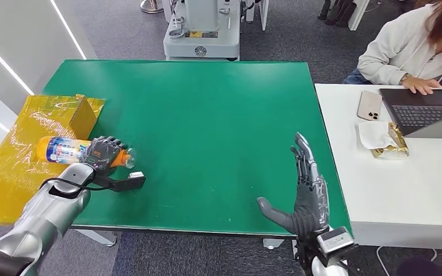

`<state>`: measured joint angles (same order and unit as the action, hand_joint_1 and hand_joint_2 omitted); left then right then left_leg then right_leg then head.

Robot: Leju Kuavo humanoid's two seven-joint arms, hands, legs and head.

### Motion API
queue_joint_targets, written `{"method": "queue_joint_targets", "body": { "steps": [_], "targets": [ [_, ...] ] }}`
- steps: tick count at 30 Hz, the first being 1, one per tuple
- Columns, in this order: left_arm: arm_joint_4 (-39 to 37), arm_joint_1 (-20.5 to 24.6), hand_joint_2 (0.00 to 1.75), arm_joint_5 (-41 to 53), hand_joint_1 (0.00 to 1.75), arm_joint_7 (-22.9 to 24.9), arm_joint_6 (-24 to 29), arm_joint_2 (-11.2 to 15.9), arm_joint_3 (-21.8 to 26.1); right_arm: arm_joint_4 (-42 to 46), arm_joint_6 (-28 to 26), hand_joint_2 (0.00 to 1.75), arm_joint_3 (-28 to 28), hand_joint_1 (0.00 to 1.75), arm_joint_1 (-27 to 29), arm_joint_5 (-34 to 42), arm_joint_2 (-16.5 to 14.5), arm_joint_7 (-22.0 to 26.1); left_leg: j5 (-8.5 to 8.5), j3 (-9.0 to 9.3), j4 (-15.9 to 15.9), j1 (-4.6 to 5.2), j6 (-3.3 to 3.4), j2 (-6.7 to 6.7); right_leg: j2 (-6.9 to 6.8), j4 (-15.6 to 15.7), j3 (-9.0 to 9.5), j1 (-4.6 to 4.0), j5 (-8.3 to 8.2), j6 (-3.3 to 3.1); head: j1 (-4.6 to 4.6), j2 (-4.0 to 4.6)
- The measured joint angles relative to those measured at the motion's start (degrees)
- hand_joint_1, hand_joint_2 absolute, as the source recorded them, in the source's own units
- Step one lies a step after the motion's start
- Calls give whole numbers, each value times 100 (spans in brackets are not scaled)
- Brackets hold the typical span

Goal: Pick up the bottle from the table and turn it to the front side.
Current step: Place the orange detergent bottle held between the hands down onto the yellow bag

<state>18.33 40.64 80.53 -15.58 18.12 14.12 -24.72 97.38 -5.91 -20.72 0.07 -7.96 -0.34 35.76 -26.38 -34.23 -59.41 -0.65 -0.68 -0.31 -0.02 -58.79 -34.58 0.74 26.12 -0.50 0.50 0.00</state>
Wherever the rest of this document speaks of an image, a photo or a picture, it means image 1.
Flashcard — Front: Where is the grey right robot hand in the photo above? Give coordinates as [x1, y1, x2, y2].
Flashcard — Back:
[256, 132, 331, 237]

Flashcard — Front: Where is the yellow taped cardboard box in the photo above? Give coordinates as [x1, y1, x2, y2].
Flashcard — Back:
[0, 94, 106, 227]

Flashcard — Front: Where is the gold foil packet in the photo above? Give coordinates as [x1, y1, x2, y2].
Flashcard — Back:
[371, 122, 410, 161]

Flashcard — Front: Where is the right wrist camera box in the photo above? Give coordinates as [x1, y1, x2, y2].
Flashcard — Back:
[315, 227, 360, 263]

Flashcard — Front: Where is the white table foot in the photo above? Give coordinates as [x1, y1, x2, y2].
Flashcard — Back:
[74, 228, 118, 248]
[262, 237, 285, 251]

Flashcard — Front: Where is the chrome round stand base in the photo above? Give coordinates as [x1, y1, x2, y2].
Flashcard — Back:
[140, 0, 165, 14]

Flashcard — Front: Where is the dark grey laptop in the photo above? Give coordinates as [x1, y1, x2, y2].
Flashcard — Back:
[378, 88, 442, 140]

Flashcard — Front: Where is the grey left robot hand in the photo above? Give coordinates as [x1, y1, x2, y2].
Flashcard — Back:
[79, 136, 127, 178]

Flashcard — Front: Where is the orange plastic bottle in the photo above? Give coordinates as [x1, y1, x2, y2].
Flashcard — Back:
[36, 136, 136, 170]

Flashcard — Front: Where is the white paper napkin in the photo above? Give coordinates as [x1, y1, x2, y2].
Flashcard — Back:
[357, 121, 397, 151]

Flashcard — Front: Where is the white furniture panel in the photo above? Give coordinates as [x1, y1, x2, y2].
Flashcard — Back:
[245, 0, 270, 32]
[347, 0, 371, 32]

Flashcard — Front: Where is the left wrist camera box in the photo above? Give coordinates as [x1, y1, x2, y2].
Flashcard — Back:
[102, 171, 147, 193]

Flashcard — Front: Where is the person's right hand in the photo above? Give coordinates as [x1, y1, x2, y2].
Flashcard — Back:
[401, 76, 442, 96]

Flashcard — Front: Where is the pale grey machine base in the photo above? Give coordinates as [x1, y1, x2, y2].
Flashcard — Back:
[163, 0, 242, 62]

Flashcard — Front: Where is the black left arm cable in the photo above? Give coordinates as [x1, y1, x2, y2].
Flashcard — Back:
[40, 177, 111, 192]

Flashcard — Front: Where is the beige smartphone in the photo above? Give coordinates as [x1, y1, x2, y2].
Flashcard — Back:
[356, 90, 383, 122]

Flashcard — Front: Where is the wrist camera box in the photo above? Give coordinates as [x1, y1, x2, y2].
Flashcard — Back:
[102, 171, 147, 193]
[315, 227, 360, 263]

